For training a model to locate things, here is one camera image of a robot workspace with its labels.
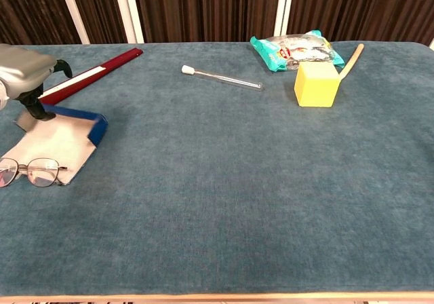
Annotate dark brown pleated curtain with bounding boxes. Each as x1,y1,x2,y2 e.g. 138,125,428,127
0,0,434,45

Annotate blue printed glasses case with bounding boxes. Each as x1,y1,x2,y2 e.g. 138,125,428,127
0,103,109,186

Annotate yellow foam cube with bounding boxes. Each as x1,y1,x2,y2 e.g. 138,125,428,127
294,62,341,108

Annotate wooden stick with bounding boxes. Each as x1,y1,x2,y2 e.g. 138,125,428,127
338,43,365,80

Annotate blue-green table cloth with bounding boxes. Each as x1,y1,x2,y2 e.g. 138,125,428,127
0,41,434,297

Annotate glass test tube white cap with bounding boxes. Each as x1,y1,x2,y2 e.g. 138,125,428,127
181,64,264,92

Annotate red and white flat stick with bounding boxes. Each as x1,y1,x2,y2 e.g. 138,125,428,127
37,47,144,105

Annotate thin metal frame glasses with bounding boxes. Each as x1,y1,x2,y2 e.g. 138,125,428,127
0,157,68,189

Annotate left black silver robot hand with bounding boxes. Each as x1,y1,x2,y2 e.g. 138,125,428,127
0,43,74,121

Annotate teal snack packet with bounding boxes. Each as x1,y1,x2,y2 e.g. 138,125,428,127
250,29,346,73

